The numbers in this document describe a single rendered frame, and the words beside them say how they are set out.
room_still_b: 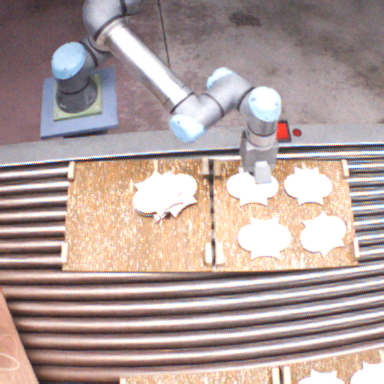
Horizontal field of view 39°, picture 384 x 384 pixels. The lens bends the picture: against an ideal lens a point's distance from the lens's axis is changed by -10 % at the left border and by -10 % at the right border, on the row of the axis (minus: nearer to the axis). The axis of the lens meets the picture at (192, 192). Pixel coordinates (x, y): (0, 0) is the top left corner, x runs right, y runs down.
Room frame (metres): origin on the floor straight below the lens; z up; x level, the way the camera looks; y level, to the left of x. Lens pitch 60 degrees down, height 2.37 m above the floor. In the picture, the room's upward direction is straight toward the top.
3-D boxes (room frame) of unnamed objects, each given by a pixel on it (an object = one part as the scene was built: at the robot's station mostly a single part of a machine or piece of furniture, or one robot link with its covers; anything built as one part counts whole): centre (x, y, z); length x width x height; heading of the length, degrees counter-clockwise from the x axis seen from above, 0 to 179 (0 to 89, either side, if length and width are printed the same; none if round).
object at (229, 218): (0.77, -0.27, 0.93); 0.41 x 0.35 x 0.02; 90
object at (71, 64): (1.23, 0.39, 1.06); 0.13 x 0.12 x 0.14; 136
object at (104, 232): (0.77, 0.15, 0.93); 0.41 x 0.35 x 0.02; 91
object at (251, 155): (0.83, -0.17, 1.13); 0.12 x 0.09 x 0.16; 9
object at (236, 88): (0.91, -0.09, 1.29); 0.11 x 0.11 x 0.08; 46
